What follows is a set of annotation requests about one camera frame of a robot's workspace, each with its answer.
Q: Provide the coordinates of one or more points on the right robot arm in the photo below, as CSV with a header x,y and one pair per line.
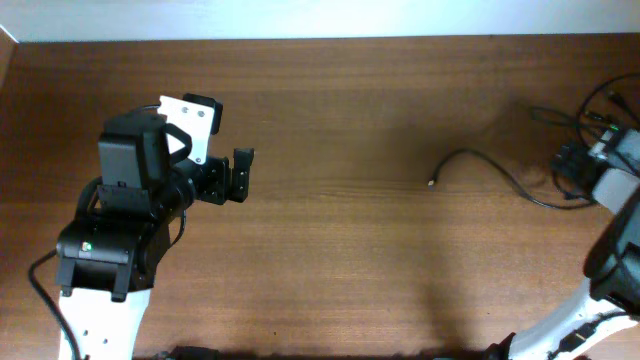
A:
x,y
607,300

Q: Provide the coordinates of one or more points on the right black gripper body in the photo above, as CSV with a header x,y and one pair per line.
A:
x,y
562,159

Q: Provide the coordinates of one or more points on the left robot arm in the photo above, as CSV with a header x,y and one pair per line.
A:
x,y
109,253

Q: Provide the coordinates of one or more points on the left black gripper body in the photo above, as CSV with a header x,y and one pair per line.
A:
x,y
208,181

